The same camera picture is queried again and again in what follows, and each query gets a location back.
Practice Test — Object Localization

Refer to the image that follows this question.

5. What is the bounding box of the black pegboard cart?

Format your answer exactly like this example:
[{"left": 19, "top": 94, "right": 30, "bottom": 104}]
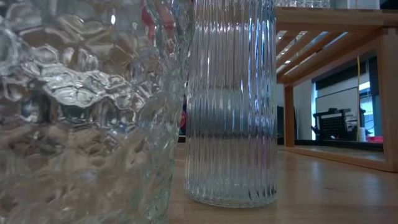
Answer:
[{"left": 312, "top": 107, "right": 358, "bottom": 141}]

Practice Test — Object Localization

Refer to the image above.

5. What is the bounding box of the black aluminium table frame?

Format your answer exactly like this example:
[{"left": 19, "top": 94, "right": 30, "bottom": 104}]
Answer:
[{"left": 277, "top": 139, "right": 385, "bottom": 153}]

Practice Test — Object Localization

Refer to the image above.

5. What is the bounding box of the yellow hanging cord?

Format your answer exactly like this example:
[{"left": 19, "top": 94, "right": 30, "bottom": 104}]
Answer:
[{"left": 356, "top": 55, "right": 361, "bottom": 142}]

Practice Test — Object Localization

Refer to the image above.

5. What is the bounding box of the wooden slatted shelf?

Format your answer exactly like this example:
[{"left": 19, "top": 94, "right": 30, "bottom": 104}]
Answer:
[{"left": 275, "top": 6, "right": 398, "bottom": 174}]

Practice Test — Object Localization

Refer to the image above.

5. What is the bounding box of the white board panel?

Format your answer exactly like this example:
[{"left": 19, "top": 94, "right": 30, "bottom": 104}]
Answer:
[{"left": 315, "top": 86, "right": 359, "bottom": 114}]

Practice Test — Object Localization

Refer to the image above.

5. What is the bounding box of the black object with red mark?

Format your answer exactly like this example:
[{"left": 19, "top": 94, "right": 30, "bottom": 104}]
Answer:
[{"left": 178, "top": 93, "right": 188, "bottom": 138}]

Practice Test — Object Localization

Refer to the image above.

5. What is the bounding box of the clear square glass vase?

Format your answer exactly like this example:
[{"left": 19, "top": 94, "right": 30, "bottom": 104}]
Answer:
[{"left": 275, "top": 0, "right": 331, "bottom": 9}]

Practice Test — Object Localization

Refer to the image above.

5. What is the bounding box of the glass window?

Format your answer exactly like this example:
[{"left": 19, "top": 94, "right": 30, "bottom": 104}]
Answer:
[{"left": 359, "top": 80, "right": 383, "bottom": 138}]

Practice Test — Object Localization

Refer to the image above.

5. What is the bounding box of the clear ribbed cylinder vase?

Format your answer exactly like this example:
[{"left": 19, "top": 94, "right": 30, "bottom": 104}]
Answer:
[{"left": 183, "top": 0, "right": 279, "bottom": 209}]

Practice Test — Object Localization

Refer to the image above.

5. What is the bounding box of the black upright panel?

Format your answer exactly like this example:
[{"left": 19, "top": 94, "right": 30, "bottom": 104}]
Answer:
[{"left": 276, "top": 105, "right": 299, "bottom": 141}]

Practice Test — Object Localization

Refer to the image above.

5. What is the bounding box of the clear hammered glass vase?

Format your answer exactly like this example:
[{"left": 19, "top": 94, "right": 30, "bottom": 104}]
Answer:
[{"left": 0, "top": 0, "right": 195, "bottom": 224}]

